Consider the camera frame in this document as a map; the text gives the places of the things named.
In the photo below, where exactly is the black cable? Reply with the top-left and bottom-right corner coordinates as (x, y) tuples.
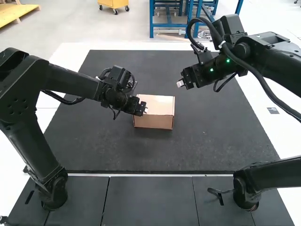
(186, 17), (301, 123)
(43, 90), (84, 105)
(213, 72), (237, 93)

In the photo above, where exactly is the black flat strap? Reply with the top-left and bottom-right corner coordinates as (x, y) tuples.
(207, 187), (234, 206)

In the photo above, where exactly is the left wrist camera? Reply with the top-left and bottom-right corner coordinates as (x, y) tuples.
(110, 65), (132, 89)

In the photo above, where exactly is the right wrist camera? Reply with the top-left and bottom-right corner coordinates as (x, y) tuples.
(193, 42), (214, 65)

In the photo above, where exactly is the blue metal rack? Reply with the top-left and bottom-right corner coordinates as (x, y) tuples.
(187, 0), (245, 24)
(149, 0), (191, 39)

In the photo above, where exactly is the cardboard box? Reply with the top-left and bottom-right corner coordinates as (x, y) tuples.
(132, 94), (176, 130)

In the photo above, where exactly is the dark base panel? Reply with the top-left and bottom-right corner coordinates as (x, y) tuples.
(8, 175), (110, 226)
(101, 175), (201, 226)
(191, 175), (296, 226)

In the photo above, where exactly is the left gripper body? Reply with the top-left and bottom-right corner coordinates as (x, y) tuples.
(126, 95), (148, 117)

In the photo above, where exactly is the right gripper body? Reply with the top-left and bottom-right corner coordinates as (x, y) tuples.
(181, 65), (209, 90)

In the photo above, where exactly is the wooden pallet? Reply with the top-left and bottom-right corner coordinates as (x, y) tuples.
(0, 0), (42, 29)

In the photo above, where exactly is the black mat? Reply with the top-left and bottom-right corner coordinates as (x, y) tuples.
(43, 49), (282, 174)

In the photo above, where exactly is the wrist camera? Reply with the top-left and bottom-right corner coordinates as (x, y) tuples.
(193, 42), (214, 65)
(110, 65), (132, 89)

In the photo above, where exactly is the yellow wheeled cart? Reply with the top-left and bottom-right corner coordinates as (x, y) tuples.
(97, 0), (130, 16)

